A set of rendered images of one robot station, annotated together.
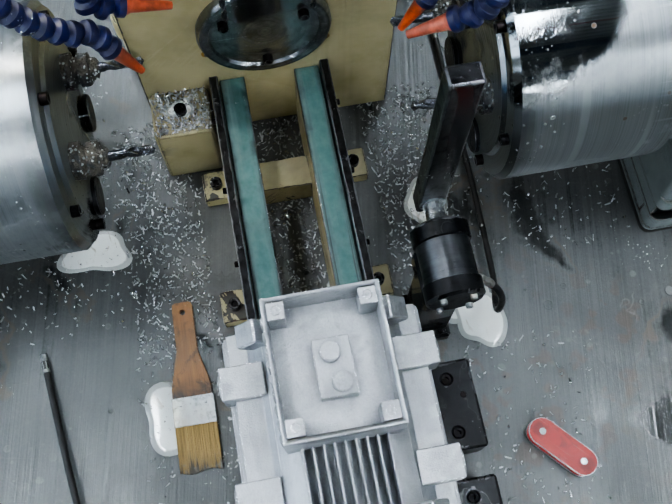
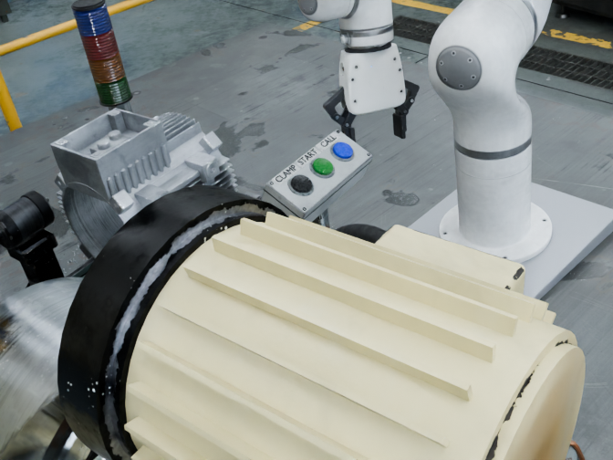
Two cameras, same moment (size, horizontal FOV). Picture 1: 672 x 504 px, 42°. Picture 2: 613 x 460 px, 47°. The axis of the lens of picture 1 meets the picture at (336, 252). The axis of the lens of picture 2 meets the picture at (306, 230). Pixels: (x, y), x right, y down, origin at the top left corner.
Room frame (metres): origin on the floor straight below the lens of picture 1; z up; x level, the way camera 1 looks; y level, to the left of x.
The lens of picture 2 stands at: (0.47, 0.88, 1.58)
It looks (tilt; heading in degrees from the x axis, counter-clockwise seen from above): 36 degrees down; 234
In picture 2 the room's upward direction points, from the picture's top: 8 degrees counter-clockwise
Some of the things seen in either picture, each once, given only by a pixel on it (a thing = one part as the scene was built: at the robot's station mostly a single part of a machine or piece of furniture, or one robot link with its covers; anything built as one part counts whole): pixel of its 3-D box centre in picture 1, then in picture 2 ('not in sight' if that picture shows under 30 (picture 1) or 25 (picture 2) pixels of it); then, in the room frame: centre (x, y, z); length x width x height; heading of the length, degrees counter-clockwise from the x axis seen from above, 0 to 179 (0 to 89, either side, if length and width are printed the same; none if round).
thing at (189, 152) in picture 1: (187, 131); not in sight; (0.49, 0.19, 0.86); 0.07 x 0.06 x 0.12; 102
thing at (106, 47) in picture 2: not in sight; (99, 42); (-0.02, -0.34, 1.14); 0.06 x 0.06 x 0.04
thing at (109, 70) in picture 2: not in sight; (106, 66); (-0.02, -0.34, 1.10); 0.06 x 0.06 x 0.04
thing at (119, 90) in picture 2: not in sight; (112, 88); (-0.02, -0.34, 1.05); 0.06 x 0.06 x 0.04
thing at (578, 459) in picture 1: (561, 447); not in sight; (0.12, -0.27, 0.81); 0.09 x 0.03 x 0.02; 55
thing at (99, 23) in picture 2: not in sight; (92, 18); (-0.02, -0.34, 1.19); 0.06 x 0.06 x 0.04
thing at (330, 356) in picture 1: (332, 368); (113, 154); (0.15, 0.00, 1.11); 0.12 x 0.11 x 0.07; 12
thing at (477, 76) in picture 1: (444, 149); not in sight; (0.35, -0.09, 1.12); 0.04 x 0.03 x 0.26; 12
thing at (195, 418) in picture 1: (191, 385); not in sight; (0.18, 0.17, 0.80); 0.21 x 0.05 x 0.01; 12
